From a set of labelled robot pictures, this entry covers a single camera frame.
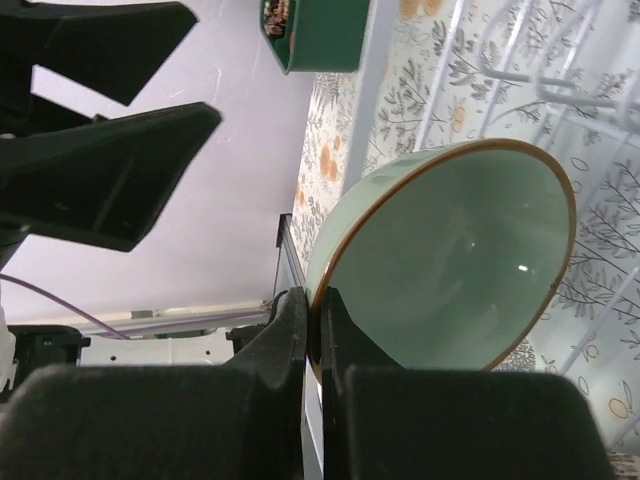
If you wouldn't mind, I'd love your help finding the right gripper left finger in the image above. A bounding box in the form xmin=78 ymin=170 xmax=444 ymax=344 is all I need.
xmin=1 ymin=287 xmax=307 ymax=479

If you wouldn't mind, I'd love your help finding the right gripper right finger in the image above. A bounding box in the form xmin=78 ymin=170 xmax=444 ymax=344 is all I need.
xmin=321 ymin=288 xmax=614 ymax=479

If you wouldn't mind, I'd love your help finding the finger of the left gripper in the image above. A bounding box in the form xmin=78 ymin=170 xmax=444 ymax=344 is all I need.
xmin=1 ymin=1 xmax=198 ymax=106
xmin=1 ymin=102 xmax=222 ymax=252

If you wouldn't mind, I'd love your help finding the green compartment tray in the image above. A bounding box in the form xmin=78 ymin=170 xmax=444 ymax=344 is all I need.
xmin=258 ymin=0 xmax=369 ymax=75

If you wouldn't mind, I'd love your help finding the mint green bowl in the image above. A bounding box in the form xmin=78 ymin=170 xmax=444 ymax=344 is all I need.
xmin=305 ymin=138 xmax=576 ymax=370

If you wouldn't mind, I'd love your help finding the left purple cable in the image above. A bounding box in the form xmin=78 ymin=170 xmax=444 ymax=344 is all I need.
xmin=0 ymin=272 xmax=271 ymax=341

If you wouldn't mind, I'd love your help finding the floral table mat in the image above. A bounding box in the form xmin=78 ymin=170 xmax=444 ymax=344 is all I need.
xmin=289 ymin=0 xmax=640 ymax=451

